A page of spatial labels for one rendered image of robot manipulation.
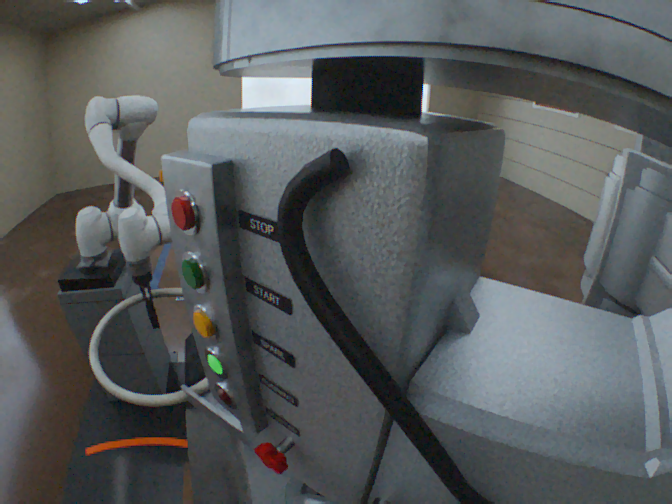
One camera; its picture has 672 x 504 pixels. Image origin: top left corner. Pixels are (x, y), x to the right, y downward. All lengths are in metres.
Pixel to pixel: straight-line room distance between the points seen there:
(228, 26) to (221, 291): 0.19
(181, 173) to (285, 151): 0.09
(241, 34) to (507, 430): 0.30
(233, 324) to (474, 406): 0.18
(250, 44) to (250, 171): 0.08
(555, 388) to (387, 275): 0.15
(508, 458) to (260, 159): 0.24
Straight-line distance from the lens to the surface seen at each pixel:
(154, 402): 0.88
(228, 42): 0.23
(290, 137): 0.18
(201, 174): 0.23
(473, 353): 0.26
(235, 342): 0.28
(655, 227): 0.76
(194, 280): 0.27
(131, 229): 1.05
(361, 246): 0.17
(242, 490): 0.83
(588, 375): 0.28
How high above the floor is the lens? 1.55
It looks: 27 degrees down
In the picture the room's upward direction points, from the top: 2 degrees clockwise
